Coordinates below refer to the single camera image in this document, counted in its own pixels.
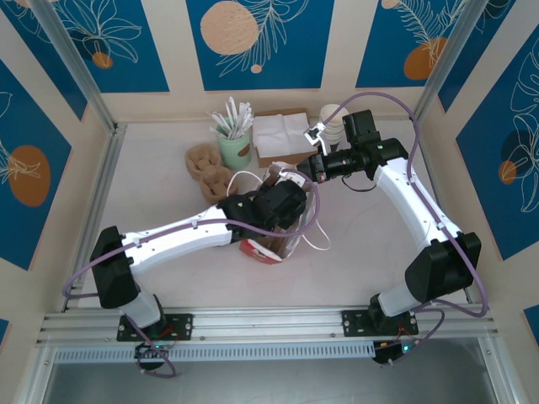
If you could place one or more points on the red and white paper bag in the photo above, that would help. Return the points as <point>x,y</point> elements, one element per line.
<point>261,252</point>

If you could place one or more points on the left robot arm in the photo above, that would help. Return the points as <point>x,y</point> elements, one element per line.
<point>177,235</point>

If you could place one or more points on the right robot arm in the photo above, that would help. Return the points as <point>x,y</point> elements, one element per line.
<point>412,198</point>

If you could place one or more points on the brown cardboard napkin tray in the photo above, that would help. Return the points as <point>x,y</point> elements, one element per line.
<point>273,162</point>

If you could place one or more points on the mint green straw holder cup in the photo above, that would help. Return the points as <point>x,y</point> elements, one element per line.
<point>233,153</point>

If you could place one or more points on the stack of paper cups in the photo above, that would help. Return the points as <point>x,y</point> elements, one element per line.
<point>332,115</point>

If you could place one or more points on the white wrapped straw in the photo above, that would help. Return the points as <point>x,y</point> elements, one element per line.
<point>231,115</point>
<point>215,124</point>
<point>241,115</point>
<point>249,118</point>

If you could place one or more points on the grey metal sheet panel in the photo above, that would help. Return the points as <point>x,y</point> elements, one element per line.
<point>269,385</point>

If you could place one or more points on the controller board with LED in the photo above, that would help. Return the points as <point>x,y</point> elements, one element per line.
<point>153,351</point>
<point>391,351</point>

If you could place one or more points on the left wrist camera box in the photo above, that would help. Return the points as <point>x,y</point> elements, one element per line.
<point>292,176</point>

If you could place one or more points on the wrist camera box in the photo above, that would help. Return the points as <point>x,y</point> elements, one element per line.
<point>292,176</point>
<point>313,135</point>

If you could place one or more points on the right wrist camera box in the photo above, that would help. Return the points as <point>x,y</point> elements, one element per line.
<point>313,135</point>

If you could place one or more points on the long aluminium base rail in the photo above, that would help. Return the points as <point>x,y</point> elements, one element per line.
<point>269,324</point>

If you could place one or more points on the aluminium frame post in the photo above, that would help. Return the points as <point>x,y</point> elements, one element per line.
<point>78,67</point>
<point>446,63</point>

